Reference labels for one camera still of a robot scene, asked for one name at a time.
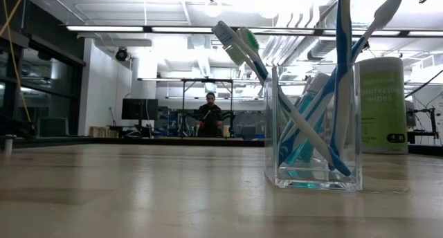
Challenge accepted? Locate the blue white toothbrush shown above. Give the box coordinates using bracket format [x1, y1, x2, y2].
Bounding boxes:
[211, 20, 352, 177]
[328, 0, 354, 172]
[278, 0, 404, 166]

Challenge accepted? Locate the clear acrylic organizer box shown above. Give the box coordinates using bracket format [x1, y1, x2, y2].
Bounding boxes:
[264, 63, 363, 192]

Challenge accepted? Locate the blue mouthwash bottle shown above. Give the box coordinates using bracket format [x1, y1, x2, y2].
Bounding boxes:
[287, 73, 329, 166]

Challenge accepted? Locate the person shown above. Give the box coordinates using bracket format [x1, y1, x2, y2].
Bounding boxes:
[196, 91, 224, 138]

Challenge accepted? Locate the black computer monitor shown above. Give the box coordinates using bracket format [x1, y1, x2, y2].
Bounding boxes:
[121, 98, 159, 128]

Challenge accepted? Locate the long ceiling light strip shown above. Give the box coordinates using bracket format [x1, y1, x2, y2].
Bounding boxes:
[151, 26, 217, 33]
[254, 27, 316, 35]
[352, 29, 401, 37]
[66, 26, 145, 33]

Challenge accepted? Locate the round white ceiling lamp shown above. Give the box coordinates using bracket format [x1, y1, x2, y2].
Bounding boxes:
[203, 0, 223, 18]

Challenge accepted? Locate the wooden crate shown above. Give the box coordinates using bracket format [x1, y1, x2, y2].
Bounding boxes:
[89, 126, 120, 138]

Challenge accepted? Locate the green disinfecting wipes canister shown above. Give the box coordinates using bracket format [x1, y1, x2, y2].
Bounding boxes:
[358, 57, 409, 155]

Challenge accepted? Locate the black metal stand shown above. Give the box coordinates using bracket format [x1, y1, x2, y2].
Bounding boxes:
[408, 107, 440, 145]

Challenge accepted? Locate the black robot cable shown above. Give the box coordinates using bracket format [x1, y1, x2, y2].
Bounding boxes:
[404, 68, 443, 99]

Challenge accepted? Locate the white short post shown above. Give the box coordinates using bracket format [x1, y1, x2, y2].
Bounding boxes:
[3, 134, 17, 156]

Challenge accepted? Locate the yellow hanging cable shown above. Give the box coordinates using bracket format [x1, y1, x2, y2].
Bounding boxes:
[0, 0, 38, 138]

